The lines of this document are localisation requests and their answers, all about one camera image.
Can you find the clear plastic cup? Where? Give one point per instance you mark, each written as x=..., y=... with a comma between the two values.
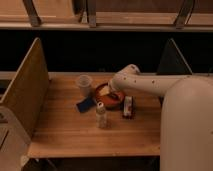
x=84, y=83

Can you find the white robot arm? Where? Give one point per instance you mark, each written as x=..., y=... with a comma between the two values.
x=186, y=133

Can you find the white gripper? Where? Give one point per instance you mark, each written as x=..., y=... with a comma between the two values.
x=113, y=93

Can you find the wooden side panel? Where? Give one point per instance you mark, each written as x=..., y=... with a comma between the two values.
x=173, y=61
x=23, y=98

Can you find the right wooden side panel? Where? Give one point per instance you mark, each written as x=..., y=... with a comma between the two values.
x=173, y=61

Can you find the left wooden side panel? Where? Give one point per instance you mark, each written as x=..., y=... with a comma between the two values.
x=23, y=98

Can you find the red white snack package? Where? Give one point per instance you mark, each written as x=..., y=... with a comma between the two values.
x=128, y=107

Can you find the clear plastic bottle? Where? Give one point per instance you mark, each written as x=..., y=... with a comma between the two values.
x=101, y=115

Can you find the wooden upper shelf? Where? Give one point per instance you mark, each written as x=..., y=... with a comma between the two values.
x=108, y=15

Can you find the red bowl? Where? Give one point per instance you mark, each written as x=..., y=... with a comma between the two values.
x=110, y=99

